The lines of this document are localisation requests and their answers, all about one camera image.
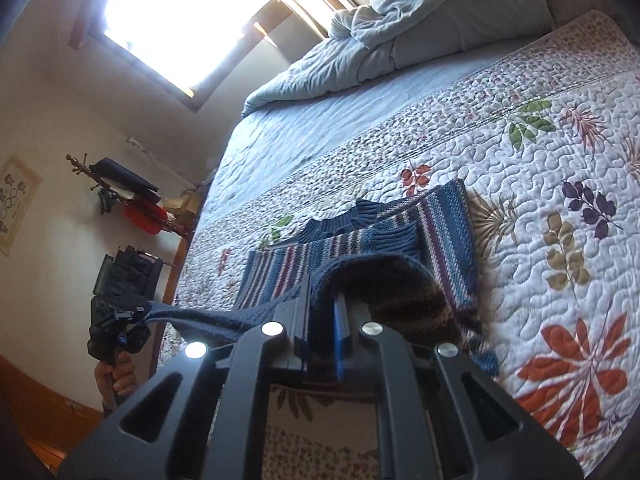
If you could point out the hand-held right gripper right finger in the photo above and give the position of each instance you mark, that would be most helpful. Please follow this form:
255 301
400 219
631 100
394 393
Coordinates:
341 340

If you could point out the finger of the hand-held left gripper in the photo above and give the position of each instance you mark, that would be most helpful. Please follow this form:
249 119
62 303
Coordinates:
132 316

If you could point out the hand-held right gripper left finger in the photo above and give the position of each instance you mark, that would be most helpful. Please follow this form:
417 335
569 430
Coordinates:
250 370

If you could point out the blue striped knitted sweater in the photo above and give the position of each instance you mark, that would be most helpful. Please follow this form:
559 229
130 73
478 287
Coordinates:
400 245

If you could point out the person's left hand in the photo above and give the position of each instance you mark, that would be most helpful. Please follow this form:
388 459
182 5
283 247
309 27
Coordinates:
125 377

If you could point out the red bag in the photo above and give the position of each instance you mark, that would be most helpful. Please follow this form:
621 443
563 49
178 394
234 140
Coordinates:
145 217

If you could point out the yellowish bag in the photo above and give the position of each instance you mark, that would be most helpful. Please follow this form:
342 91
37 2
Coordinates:
180 202

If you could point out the dark hanging garment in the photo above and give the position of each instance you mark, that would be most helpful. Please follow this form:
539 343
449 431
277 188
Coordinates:
125 175

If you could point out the wooden coat rack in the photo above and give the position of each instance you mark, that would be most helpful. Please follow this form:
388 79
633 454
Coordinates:
82 167

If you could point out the floral quilted bedspread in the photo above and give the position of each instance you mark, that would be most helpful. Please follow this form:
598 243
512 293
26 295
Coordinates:
550 160

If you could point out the grey crumpled duvet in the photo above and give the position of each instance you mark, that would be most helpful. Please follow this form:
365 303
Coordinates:
350 45

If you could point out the wooden framed window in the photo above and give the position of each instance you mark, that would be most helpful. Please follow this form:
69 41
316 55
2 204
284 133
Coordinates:
190 15

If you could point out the framed floral wall picture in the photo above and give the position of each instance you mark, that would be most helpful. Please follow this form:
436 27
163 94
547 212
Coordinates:
17 200

